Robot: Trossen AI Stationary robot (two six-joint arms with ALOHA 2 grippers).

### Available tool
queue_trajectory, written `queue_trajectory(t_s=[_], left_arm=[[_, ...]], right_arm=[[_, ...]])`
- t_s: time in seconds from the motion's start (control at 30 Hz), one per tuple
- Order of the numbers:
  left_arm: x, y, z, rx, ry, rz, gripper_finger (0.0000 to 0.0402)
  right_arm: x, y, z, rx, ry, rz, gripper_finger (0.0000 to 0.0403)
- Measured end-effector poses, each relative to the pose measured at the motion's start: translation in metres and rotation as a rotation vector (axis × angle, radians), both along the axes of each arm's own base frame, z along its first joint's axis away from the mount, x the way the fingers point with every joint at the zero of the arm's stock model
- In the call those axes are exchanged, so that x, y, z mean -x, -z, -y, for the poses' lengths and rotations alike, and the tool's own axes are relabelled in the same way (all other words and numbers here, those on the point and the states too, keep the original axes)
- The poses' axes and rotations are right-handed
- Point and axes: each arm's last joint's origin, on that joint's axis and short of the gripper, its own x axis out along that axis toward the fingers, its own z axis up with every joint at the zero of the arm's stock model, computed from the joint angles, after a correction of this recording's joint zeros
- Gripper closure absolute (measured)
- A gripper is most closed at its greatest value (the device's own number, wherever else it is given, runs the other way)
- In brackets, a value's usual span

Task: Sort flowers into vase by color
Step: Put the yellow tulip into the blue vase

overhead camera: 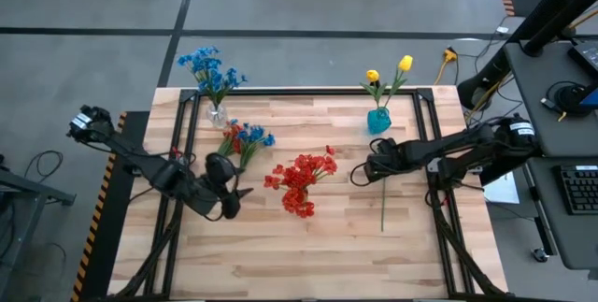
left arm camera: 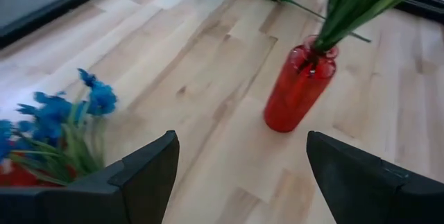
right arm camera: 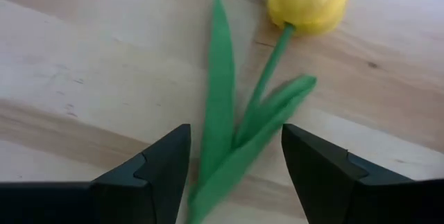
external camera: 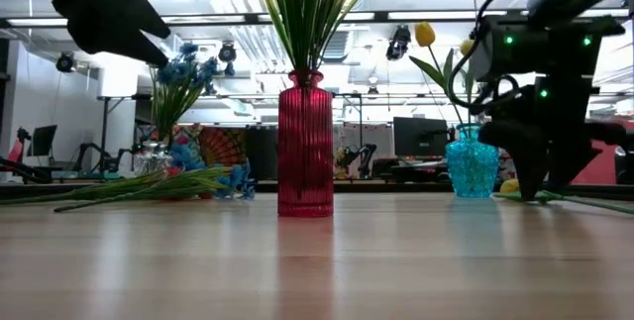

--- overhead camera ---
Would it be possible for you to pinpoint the yellow power plug cable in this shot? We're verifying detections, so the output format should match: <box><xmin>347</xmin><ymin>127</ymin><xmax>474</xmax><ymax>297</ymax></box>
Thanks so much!
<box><xmin>433</xmin><ymin>47</ymin><xmax>459</xmax><ymax>87</ymax></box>

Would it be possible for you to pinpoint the grey side table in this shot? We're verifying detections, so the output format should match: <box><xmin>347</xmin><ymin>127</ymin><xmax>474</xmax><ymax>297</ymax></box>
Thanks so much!
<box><xmin>0</xmin><ymin>154</ymin><xmax>77</xmax><ymax>294</ymax></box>

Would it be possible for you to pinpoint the thin black cable loop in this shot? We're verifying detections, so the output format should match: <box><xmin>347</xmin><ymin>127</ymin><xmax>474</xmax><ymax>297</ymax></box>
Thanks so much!
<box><xmin>22</xmin><ymin>150</ymin><xmax>64</xmax><ymax>181</ymax></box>

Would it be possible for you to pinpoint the teal glass vase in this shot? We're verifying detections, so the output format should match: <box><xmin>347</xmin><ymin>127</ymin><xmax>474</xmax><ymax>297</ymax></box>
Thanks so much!
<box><xmin>366</xmin><ymin>107</ymin><xmax>392</xmax><ymax>136</ymax></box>

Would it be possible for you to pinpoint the white paper sheet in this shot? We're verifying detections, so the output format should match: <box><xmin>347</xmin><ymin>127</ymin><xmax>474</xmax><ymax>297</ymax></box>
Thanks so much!
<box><xmin>483</xmin><ymin>170</ymin><xmax>520</xmax><ymax>206</ymax></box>

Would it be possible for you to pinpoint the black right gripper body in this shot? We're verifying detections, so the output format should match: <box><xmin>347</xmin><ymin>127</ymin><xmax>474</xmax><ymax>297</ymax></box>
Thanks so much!
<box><xmin>363</xmin><ymin>137</ymin><xmax>403</xmax><ymax>184</ymax></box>

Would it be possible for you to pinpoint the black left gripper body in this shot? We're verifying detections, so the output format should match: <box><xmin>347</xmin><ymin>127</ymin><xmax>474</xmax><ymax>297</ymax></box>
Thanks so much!
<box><xmin>189</xmin><ymin>152</ymin><xmax>242</xmax><ymax>222</ymax></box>

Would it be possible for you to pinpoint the grey office desk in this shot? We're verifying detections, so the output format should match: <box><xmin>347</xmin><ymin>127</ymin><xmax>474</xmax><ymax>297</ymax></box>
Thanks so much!
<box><xmin>503</xmin><ymin>39</ymin><xmax>598</xmax><ymax>280</ymax></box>

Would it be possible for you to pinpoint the black computer keyboard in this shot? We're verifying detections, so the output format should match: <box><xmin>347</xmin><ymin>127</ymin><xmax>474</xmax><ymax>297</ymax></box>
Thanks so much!
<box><xmin>553</xmin><ymin>164</ymin><xmax>598</xmax><ymax>216</ymax></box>

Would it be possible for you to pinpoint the clear glass vase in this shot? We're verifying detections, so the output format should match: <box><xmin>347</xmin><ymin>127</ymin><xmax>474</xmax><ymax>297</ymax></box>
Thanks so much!
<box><xmin>206</xmin><ymin>103</ymin><xmax>230</xmax><ymax>129</ymax></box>

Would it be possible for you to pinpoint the black tablet device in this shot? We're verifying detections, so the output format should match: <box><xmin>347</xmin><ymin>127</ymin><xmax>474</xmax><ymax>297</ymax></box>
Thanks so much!
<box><xmin>567</xmin><ymin>38</ymin><xmax>598</xmax><ymax>81</ymax></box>

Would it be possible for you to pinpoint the black cable bundle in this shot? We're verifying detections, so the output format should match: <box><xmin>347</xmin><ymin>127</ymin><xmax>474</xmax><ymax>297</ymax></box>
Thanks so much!
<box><xmin>427</xmin><ymin>184</ymin><xmax>508</xmax><ymax>298</ymax></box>
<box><xmin>111</xmin><ymin>184</ymin><xmax>188</xmax><ymax>299</ymax></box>

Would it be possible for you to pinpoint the blue artificial flower bunch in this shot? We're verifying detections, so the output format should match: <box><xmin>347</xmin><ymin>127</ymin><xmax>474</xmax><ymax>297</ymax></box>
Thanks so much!
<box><xmin>235</xmin><ymin>122</ymin><xmax>277</xmax><ymax>172</ymax></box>
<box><xmin>205</xmin><ymin>65</ymin><xmax>248</xmax><ymax>109</ymax></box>
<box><xmin>176</xmin><ymin>45</ymin><xmax>223</xmax><ymax>107</ymax></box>

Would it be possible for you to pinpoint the black aluminium table frame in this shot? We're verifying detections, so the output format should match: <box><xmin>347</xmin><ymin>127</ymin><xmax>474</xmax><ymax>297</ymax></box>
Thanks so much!
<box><xmin>142</xmin><ymin>86</ymin><xmax>471</xmax><ymax>301</ymax></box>

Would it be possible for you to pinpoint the black tower fan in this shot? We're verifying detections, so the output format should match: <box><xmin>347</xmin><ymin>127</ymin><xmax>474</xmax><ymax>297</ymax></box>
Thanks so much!
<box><xmin>520</xmin><ymin>0</ymin><xmax>598</xmax><ymax>58</ymax></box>

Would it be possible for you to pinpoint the black round device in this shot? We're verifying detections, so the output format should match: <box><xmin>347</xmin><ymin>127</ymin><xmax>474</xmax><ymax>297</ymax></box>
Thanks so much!
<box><xmin>544</xmin><ymin>79</ymin><xmax>597</xmax><ymax>119</ymax></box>

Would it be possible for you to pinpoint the long hazard tape strip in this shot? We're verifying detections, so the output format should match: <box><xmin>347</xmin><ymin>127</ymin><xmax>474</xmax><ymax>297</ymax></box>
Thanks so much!
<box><xmin>69</xmin><ymin>110</ymin><xmax>128</xmax><ymax>302</ymax></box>

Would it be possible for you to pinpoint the yellow artificial tulip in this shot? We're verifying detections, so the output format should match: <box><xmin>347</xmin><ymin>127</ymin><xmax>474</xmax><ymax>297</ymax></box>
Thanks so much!
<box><xmin>378</xmin><ymin>178</ymin><xmax>388</xmax><ymax>234</ymax></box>
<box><xmin>359</xmin><ymin>68</ymin><xmax>389</xmax><ymax>109</ymax></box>
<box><xmin>385</xmin><ymin>53</ymin><xmax>416</xmax><ymax>109</ymax></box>

